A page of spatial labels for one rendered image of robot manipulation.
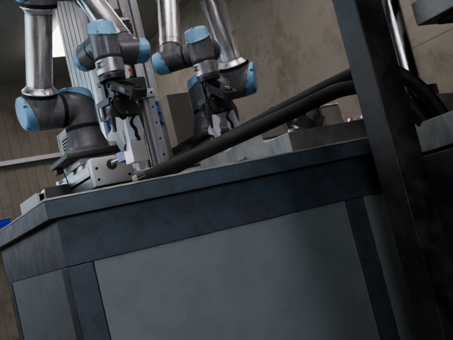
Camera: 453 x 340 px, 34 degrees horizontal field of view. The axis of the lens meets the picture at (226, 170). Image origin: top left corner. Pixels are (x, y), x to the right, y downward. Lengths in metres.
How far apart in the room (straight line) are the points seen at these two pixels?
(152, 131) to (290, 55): 4.74
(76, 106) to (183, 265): 1.17
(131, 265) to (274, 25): 6.26
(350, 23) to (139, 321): 0.67
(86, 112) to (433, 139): 1.37
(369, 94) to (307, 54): 5.84
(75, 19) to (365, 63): 1.74
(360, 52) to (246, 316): 0.57
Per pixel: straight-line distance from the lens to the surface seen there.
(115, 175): 2.35
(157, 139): 2.70
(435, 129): 1.46
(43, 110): 2.46
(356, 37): 1.31
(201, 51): 2.25
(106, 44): 2.01
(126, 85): 1.94
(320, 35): 6.94
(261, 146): 1.84
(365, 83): 1.30
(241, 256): 1.50
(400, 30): 1.60
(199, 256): 1.46
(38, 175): 10.72
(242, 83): 2.69
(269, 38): 7.64
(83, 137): 2.49
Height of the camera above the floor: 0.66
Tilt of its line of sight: 5 degrees up
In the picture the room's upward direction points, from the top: 14 degrees counter-clockwise
